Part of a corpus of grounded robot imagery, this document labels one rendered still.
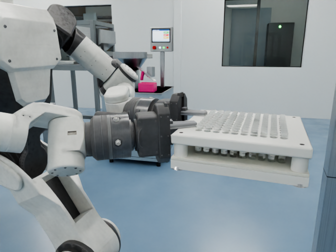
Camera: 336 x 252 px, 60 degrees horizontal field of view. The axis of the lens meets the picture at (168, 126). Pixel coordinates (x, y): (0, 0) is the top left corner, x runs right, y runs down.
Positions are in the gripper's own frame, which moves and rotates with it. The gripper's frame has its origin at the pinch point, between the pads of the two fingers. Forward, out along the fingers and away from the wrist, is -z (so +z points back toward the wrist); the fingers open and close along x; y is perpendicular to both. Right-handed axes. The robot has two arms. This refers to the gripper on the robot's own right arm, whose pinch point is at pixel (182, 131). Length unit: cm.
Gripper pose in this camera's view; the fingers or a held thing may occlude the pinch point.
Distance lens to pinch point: 60.6
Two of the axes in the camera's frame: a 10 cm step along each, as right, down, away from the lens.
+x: 0.2, 9.7, 2.4
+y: 2.2, 2.3, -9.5
